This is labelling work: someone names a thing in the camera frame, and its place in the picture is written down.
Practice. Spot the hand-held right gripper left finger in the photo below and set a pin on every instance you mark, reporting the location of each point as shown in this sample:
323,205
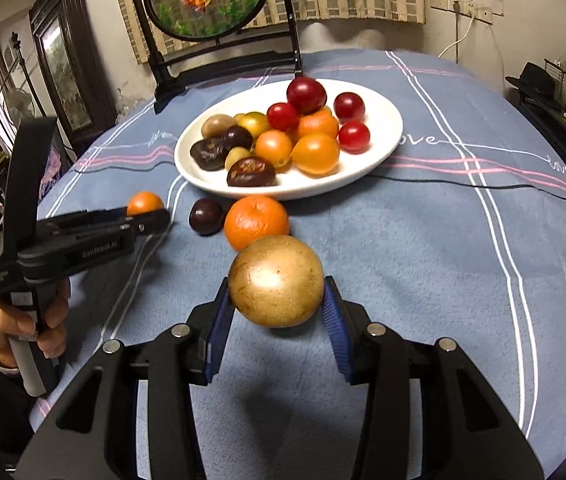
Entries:
218,335

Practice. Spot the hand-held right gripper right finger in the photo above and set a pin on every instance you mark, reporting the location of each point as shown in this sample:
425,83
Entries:
337,330

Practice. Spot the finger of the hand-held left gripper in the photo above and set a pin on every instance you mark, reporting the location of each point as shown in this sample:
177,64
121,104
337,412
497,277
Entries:
108,216
148,222

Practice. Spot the small smooth orange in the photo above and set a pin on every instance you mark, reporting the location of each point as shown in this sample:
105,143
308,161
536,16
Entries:
145,202

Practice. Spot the round tan passion fruit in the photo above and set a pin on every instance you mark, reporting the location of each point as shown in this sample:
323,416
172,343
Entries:
275,287

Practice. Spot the dark wrinkled passion fruit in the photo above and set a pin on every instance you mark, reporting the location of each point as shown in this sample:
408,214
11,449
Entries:
208,155

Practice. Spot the small tan longan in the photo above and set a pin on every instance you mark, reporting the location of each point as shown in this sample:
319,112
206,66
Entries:
239,118
236,156

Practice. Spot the oblong tan passion fruit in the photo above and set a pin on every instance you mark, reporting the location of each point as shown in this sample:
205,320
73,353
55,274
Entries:
217,126

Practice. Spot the dark purple plum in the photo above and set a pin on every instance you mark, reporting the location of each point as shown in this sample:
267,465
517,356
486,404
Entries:
206,216
237,137

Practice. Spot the small red tomato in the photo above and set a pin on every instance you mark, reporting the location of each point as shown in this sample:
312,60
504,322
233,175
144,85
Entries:
283,116

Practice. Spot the orange-yellow tomato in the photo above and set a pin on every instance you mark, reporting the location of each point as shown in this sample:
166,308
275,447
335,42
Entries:
315,154

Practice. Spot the bumpy orange mandarin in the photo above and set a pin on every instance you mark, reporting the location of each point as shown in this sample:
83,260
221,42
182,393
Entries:
255,220
320,127

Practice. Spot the white oval plate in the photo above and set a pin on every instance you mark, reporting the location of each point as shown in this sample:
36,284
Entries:
380,115

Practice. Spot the purple cloth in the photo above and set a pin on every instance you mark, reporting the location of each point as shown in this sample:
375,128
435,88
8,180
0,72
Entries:
53,170

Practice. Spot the blue striped tablecloth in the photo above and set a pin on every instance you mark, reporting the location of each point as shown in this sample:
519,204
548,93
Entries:
413,260

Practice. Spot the clear plastic bag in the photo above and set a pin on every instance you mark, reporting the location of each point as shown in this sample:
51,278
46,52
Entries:
132,103

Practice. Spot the dark framed picture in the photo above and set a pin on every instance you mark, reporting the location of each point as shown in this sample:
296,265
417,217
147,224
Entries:
63,75

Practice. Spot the black pole stand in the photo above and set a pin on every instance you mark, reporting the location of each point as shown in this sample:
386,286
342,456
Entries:
20,60

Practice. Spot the round embroidered screen black stand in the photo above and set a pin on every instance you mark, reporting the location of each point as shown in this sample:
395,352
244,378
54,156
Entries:
208,0

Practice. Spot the black computer desk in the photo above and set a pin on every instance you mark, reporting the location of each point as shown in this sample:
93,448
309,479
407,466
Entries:
553,130

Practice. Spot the black hat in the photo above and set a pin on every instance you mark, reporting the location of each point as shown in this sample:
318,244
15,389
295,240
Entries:
535,82

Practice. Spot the wide white wall socket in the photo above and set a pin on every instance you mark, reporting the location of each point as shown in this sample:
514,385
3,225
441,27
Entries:
483,10

